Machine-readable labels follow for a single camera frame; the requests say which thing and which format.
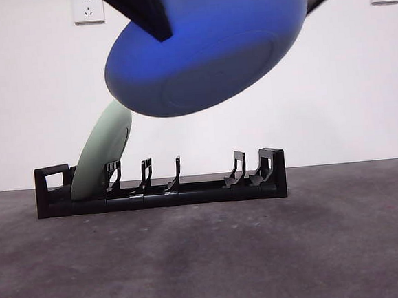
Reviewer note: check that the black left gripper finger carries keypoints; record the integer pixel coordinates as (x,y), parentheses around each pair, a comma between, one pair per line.
(136,9)

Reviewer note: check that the pale blue round plate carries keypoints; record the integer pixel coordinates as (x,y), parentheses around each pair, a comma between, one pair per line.
(212,58)

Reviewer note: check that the pale green round plate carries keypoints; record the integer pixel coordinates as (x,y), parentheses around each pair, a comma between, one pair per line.
(96,157)

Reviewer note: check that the black plastic plate rack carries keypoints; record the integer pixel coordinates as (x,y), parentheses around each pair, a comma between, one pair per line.
(196,195)

